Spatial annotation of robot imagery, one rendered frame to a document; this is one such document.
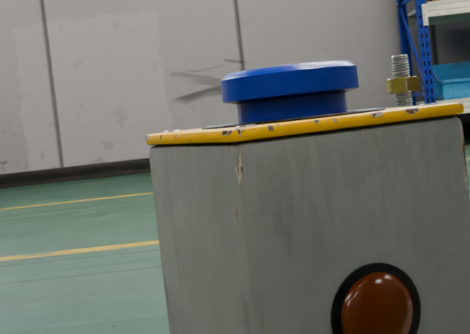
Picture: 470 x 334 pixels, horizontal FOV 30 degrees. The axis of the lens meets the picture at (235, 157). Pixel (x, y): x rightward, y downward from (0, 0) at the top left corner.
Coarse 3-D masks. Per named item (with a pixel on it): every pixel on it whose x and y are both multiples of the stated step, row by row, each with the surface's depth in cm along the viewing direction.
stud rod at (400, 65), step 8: (392, 56) 50; (400, 56) 50; (392, 64) 50; (400, 64) 50; (408, 64) 50; (400, 72) 50; (408, 72) 50; (400, 96) 50; (408, 96) 50; (400, 104) 50; (408, 104) 50
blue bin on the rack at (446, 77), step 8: (440, 64) 523; (448, 64) 522; (456, 64) 522; (464, 64) 522; (440, 72) 522; (448, 72) 522; (456, 72) 522; (464, 72) 522; (440, 80) 522; (448, 80) 474; (456, 80) 474; (464, 80) 474; (440, 88) 481; (448, 88) 476; (456, 88) 476; (464, 88) 476; (440, 96) 484; (448, 96) 477; (456, 96) 477; (464, 96) 477
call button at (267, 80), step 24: (240, 72) 25; (264, 72) 24; (288, 72) 24; (312, 72) 24; (336, 72) 24; (240, 96) 24; (264, 96) 24; (288, 96) 24; (312, 96) 24; (336, 96) 25; (240, 120) 25; (264, 120) 24
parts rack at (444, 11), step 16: (400, 0) 524; (416, 0) 469; (448, 0) 469; (464, 0) 469; (400, 16) 524; (416, 16) 473; (432, 16) 469; (448, 16) 526; (464, 16) 526; (400, 32) 526; (432, 80) 471; (432, 96) 472; (464, 112) 472
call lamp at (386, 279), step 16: (352, 288) 22; (368, 288) 22; (384, 288) 23; (400, 288) 23; (352, 304) 22; (368, 304) 22; (384, 304) 23; (400, 304) 23; (352, 320) 22; (368, 320) 22; (384, 320) 23; (400, 320) 23
